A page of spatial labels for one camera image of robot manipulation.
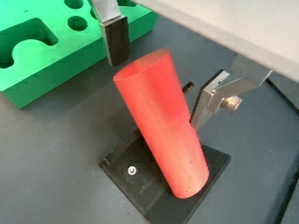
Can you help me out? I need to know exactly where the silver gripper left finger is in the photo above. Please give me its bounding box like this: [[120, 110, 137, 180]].
[[88, 0, 129, 67]]

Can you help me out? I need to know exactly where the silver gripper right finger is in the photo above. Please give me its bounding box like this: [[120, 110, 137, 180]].
[[190, 55, 272, 129]]

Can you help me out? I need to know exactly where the red oval cylinder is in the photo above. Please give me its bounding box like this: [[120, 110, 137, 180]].
[[113, 49, 209, 199]]

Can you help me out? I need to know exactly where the green shape sorter board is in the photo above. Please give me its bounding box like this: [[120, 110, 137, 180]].
[[0, 0, 160, 110]]

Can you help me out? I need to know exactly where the black curved fixture block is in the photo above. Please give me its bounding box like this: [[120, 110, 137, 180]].
[[98, 129, 230, 224]]

